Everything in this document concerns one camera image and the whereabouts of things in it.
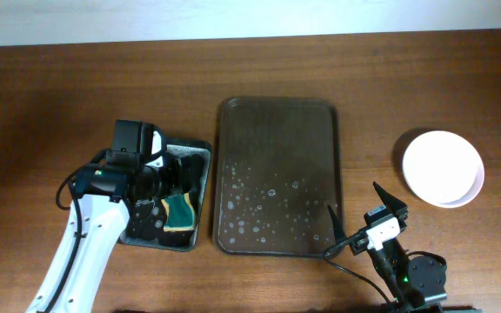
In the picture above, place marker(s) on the green yellow sponge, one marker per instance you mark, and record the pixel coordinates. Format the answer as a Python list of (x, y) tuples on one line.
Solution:
[(180, 214)]

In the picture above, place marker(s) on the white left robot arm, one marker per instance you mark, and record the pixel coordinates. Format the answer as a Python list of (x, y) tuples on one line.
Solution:
[(99, 213)]

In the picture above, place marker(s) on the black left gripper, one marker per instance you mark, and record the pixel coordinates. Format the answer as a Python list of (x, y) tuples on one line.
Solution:
[(181, 172)]

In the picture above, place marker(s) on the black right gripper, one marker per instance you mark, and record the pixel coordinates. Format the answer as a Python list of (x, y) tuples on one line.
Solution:
[(359, 243)]

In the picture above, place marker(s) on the large brown serving tray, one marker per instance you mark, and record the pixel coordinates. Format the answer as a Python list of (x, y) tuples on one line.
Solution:
[(278, 177)]

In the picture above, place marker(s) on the white plate back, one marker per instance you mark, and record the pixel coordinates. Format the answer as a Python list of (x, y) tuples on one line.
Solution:
[(443, 169)]

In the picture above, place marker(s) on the small black soapy tray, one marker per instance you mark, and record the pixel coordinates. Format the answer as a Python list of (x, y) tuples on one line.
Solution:
[(147, 217)]

